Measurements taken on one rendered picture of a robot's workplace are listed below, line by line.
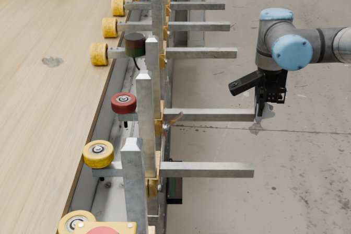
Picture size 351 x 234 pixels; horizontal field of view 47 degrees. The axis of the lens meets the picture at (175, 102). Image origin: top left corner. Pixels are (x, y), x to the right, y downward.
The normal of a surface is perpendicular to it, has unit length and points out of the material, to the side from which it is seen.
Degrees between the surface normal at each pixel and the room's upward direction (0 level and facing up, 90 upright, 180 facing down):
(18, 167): 0
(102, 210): 0
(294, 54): 90
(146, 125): 90
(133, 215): 90
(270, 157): 0
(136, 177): 90
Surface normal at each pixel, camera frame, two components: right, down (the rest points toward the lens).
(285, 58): 0.00, 0.54
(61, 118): 0.00, -0.84
